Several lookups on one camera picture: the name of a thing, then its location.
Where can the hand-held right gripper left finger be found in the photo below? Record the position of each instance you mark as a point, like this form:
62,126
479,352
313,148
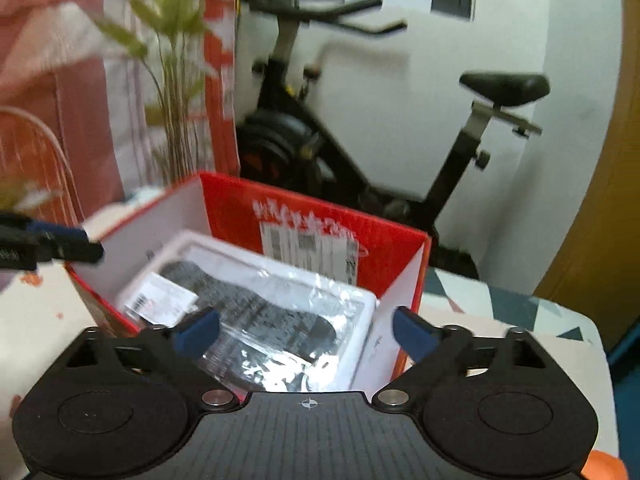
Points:
197,332

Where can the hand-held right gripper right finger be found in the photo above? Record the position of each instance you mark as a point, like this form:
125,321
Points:
415,332

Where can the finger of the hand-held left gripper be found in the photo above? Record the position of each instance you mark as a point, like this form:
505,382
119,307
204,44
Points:
75,251
55,232

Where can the grey insoles pack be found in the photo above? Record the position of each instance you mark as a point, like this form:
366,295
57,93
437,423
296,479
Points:
280,320

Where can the red cardboard box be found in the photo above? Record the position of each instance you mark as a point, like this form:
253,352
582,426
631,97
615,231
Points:
300,220

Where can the black exercise bike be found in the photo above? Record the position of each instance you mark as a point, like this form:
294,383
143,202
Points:
300,130

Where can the orange object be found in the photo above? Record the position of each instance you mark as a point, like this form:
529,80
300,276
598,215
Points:
605,467

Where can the yellow wooden door frame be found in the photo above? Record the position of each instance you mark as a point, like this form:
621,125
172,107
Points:
600,185

